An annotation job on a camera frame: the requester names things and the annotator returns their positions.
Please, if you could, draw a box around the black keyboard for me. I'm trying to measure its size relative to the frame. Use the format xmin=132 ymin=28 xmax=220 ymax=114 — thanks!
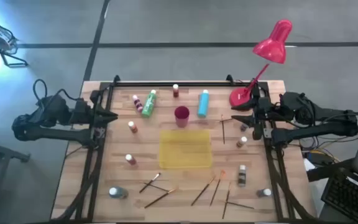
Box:
xmin=321 ymin=170 xmax=358 ymax=224

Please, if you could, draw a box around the silver ferrule paintbrush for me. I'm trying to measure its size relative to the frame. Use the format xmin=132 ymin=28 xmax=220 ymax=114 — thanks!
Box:
xmin=139 ymin=172 xmax=162 ymax=194

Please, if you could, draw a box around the flat orange bristle paintbrush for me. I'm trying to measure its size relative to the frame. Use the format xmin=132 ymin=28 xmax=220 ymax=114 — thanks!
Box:
xmin=144 ymin=187 xmax=179 ymax=209

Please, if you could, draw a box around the magenta plastic cup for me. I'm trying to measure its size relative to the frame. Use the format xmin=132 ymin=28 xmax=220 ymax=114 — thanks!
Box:
xmin=174 ymin=106 xmax=190 ymax=128

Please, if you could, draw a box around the dark green handle paintbrush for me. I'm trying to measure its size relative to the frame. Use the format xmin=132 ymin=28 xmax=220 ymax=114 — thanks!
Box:
xmin=191 ymin=175 xmax=216 ymax=207

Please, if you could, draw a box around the black power box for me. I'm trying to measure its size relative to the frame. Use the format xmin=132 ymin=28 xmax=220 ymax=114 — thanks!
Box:
xmin=305 ymin=151 xmax=336 ymax=166

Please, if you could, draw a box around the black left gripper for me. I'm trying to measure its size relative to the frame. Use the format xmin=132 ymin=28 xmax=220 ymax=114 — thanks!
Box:
xmin=69 ymin=98 xmax=119 ymax=126

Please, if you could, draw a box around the grey-blue paint bottle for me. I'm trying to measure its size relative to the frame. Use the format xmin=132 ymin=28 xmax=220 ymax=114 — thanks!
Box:
xmin=109 ymin=186 xmax=129 ymax=199

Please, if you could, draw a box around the yellow cable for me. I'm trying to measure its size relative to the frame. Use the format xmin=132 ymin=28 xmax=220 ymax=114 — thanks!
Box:
xmin=303 ymin=132 xmax=358 ymax=158

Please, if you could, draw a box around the large green paint bottle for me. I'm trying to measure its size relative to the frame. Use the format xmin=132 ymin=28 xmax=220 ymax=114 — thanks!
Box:
xmin=141 ymin=89 xmax=157 ymax=118

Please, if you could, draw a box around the large teal paint bottle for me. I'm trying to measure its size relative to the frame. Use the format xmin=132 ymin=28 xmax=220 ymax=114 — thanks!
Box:
xmin=196 ymin=89 xmax=210 ymax=118

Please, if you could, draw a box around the small pink paint bottle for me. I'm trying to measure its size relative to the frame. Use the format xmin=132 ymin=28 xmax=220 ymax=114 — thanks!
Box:
xmin=131 ymin=94 xmax=144 ymax=113

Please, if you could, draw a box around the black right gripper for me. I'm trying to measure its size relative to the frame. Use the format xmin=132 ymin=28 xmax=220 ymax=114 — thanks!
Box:
xmin=230 ymin=95 xmax=282 ymax=127

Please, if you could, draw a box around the red desk lamp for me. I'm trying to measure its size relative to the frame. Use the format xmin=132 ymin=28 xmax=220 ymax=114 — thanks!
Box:
xmin=228 ymin=19 xmax=293 ymax=108

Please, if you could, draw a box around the yellow translucent plastic bin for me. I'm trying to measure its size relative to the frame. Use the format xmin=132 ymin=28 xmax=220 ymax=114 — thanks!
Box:
xmin=158 ymin=129 xmax=213 ymax=170

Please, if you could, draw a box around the thin dark paintbrush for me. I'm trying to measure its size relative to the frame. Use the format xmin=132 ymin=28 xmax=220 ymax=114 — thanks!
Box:
xmin=224 ymin=201 xmax=255 ymax=210
xmin=142 ymin=182 xmax=170 ymax=192

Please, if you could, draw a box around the wide orange bristle paintbrush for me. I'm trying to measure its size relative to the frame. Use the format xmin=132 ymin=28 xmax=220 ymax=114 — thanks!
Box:
xmin=209 ymin=169 xmax=226 ymax=207

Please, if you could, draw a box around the black desk beam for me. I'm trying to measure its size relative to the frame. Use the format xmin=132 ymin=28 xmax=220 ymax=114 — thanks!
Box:
xmin=306 ymin=157 xmax=357 ymax=183

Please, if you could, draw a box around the black metal stand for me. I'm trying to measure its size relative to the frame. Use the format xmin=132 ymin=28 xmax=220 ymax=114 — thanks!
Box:
xmin=0 ymin=136 xmax=31 ymax=218

